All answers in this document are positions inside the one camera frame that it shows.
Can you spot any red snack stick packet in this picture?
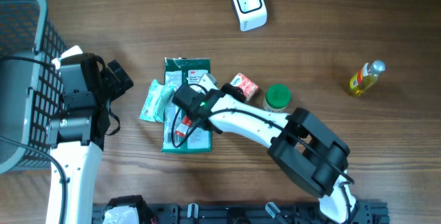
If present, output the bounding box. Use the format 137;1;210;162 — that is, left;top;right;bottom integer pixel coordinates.
174;115;192;138

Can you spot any green 3M gloves package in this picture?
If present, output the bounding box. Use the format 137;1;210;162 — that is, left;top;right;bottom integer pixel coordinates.
161;58;211;154

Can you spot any mint green wipes packet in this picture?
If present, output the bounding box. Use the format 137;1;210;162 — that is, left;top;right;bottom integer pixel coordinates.
139;79;176;123

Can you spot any orange Kleenex tissue pack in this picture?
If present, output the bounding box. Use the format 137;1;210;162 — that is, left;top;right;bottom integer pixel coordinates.
230;73;259;101

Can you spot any yellow Vim bottle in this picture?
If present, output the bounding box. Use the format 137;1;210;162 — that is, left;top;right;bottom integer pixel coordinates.
348;60;386;96

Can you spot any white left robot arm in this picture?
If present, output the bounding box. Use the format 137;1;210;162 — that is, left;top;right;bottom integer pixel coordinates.
45;53;134;223

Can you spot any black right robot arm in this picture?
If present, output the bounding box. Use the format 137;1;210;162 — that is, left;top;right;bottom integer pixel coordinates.
172;83;356;223

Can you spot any white barcode scanner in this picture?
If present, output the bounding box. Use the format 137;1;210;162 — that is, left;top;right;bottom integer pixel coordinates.
231;0;267;32

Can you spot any grey plastic basket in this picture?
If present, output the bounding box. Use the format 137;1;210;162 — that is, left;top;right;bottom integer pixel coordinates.
1;0;67;173

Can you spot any green lid glass jar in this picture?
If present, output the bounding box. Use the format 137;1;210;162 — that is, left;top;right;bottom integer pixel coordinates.
263;84;291;112

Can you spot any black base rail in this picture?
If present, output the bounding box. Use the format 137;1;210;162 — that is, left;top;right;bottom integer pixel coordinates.
92;194;391;224

